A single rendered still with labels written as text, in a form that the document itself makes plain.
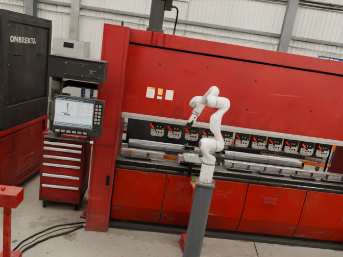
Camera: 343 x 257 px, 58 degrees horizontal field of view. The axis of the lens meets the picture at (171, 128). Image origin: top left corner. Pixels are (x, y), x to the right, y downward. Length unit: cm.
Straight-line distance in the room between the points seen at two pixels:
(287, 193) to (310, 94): 120
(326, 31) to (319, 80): 440
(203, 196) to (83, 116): 133
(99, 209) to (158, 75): 166
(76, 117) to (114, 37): 87
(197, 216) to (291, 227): 160
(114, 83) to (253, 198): 210
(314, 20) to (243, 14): 162
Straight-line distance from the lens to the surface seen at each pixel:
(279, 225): 420
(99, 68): 290
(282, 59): 366
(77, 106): 296
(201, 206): 297
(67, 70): 295
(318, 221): 437
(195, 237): 313
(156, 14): 348
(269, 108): 370
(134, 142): 385
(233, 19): 773
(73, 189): 406
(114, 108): 327
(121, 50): 320
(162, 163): 357
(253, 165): 386
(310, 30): 808
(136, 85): 342
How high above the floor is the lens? 212
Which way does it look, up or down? 14 degrees down
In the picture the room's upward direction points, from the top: 9 degrees clockwise
